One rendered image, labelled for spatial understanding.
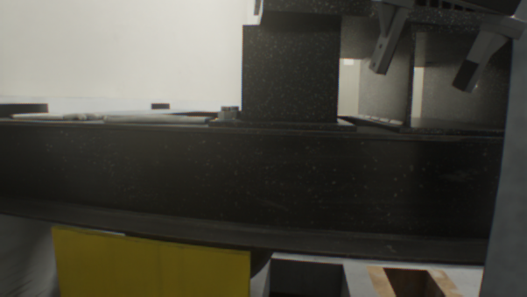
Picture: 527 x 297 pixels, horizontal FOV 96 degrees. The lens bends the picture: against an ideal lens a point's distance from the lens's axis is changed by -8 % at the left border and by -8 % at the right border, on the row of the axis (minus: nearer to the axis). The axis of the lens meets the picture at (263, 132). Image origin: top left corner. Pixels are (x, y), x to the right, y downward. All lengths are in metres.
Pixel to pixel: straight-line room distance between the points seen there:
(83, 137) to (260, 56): 0.49
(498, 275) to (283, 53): 0.53
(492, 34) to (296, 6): 0.29
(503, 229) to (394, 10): 0.37
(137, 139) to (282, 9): 0.44
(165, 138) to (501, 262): 0.67
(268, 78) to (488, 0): 0.36
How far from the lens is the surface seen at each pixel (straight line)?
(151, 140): 0.66
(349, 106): 3.66
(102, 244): 0.72
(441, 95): 0.97
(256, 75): 0.55
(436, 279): 1.39
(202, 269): 0.62
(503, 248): 0.55
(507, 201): 0.52
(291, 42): 0.55
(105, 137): 0.74
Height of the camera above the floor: 0.71
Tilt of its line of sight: 6 degrees down
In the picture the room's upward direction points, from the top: 1 degrees clockwise
